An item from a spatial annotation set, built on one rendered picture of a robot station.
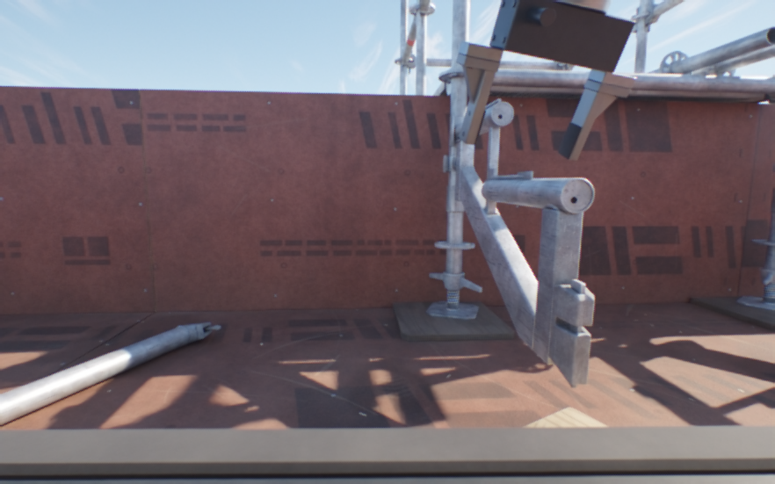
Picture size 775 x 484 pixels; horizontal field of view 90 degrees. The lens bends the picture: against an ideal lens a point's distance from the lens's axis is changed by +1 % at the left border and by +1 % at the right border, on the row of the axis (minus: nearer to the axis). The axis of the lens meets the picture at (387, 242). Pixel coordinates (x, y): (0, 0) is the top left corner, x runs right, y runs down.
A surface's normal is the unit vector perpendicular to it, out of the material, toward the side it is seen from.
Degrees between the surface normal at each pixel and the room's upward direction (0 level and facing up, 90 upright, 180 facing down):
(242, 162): 90
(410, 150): 90
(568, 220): 91
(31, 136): 90
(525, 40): 114
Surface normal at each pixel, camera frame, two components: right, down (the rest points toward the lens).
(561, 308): -0.97, 0.03
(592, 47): 0.11, 0.51
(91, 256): 0.07, 0.13
